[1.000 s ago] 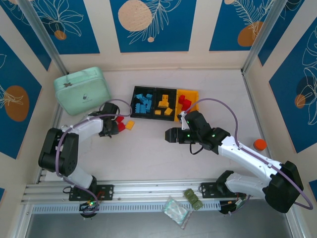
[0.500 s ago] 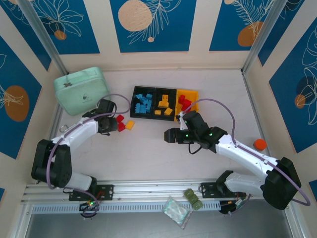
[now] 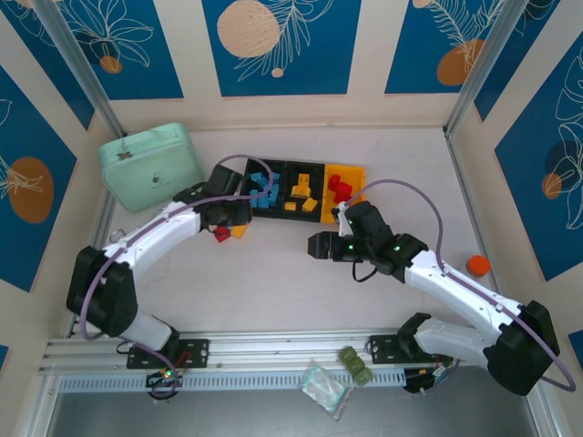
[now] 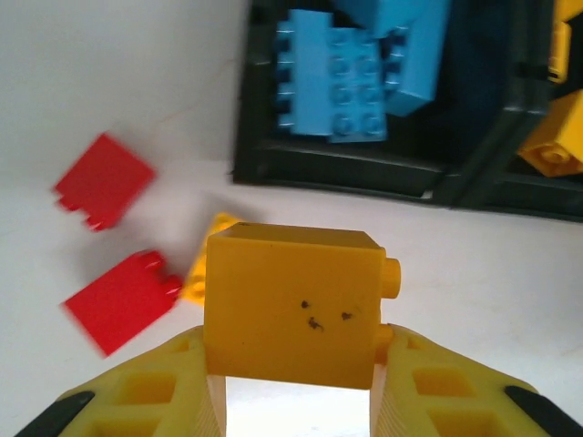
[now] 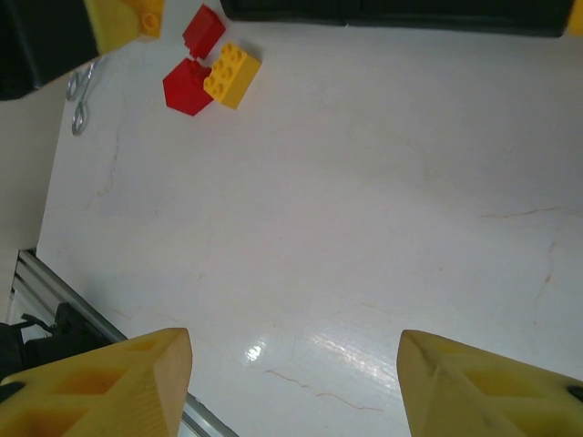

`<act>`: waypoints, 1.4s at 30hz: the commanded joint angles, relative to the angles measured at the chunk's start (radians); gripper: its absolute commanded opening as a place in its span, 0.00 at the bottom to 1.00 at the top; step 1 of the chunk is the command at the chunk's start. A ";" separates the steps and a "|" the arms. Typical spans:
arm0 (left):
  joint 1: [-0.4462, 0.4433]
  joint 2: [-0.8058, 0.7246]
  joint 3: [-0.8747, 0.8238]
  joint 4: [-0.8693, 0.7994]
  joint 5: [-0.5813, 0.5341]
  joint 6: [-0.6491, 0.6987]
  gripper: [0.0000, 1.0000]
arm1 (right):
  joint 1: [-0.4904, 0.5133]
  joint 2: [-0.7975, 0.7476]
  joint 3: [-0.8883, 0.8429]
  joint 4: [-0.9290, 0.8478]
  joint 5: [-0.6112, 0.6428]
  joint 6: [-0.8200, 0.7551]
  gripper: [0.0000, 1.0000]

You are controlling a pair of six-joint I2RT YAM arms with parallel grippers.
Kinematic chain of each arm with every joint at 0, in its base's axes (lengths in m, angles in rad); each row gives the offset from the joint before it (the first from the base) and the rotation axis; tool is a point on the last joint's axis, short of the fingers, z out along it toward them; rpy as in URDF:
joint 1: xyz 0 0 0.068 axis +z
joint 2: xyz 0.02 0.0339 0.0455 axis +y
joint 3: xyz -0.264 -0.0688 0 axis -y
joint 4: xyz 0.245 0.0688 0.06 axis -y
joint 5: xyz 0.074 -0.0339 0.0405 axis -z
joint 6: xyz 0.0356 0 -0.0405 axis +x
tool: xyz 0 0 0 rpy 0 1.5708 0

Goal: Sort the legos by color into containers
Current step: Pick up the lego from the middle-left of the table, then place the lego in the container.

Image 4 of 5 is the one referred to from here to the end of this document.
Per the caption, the black plastic container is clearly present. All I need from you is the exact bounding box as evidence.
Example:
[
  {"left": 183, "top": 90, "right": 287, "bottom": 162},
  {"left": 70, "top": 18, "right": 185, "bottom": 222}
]
[
  {"left": 450, "top": 0, "right": 583, "bottom": 224},
  {"left": 230, "top": 0, "right": 547, "bottom": 210}
]

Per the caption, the yellow lego brick with marks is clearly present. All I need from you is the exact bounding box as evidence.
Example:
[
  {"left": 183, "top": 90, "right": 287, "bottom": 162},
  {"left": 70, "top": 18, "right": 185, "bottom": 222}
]
[{"left": 201, "top": 221, "right": 403, "bottom": 391}]

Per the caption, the red lego brick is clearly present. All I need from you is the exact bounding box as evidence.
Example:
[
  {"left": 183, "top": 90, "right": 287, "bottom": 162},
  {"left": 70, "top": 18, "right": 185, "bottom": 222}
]
[
  {"left": 52, "top": 131, "right": 159, "bottom": 233},
  {"left": 61, "top": 249, "right": 183, "bottom": 359}
]

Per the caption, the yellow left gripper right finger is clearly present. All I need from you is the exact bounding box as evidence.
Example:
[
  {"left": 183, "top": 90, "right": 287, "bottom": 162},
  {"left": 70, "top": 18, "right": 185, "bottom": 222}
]
[{"left": 366, "top": 323, "right": 583, "bottom": 437}]

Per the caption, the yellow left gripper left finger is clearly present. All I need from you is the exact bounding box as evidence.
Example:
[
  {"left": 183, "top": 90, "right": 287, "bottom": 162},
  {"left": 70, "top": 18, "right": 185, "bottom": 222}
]
[{"left": 13, "top": 325, "right": 229, "bottom": 437}]

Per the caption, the long yellow lego brick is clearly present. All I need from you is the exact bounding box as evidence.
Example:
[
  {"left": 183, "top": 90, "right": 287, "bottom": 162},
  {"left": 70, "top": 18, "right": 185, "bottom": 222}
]
[{"left": 179, "top": 211, "right": 254, "bottom": 304}]

